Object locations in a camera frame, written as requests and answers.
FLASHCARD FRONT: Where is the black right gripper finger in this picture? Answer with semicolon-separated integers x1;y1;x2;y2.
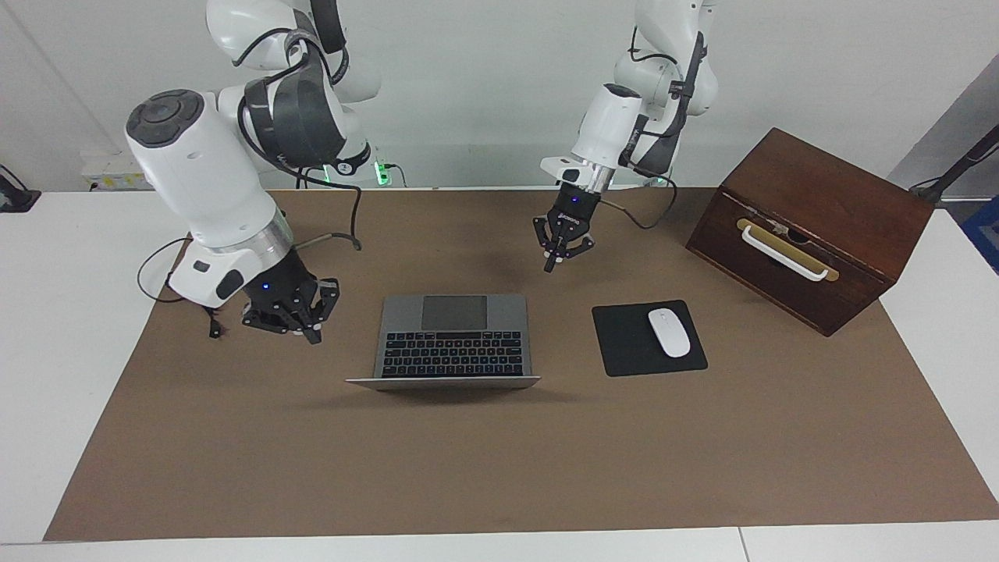
240;306;301;335
300;276;341;346

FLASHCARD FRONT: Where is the grey laptop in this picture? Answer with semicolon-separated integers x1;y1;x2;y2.
345;293;542;392

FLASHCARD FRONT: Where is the black mouse pad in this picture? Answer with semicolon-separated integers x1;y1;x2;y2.
591;300;709;378

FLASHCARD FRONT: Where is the white computer mouse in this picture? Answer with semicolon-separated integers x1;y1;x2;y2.
648;308;693;359

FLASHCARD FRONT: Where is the white power strip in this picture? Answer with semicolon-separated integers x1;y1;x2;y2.
80;151;155;193

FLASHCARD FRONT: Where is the brown table mat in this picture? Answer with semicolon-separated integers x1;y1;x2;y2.
43;187;999;542

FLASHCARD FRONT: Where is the dark brown wooden box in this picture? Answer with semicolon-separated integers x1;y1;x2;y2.
684;127;936;338

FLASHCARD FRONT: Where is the black stand base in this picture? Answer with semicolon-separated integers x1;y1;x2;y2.
0;165;42;214

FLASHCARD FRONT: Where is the black pole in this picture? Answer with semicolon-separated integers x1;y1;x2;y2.
908;123;999;206

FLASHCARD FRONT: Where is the blue object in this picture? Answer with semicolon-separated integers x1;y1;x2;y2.
961;194;999;276

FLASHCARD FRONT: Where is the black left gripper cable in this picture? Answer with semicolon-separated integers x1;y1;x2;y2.
598;181;679;232

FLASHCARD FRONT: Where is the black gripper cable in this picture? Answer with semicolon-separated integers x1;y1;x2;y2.
290;178;364;253
598;181;679;232

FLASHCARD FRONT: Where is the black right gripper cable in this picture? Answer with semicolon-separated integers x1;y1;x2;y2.
290;178;364;253

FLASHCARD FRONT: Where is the thin black lamp power cable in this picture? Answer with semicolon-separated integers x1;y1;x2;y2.
137;236;228;341

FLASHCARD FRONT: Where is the white box handle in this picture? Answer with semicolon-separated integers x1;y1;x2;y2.
741;225;830;283

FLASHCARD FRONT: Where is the gold handle backplate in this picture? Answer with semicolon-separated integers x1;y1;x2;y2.
735;217;841;283

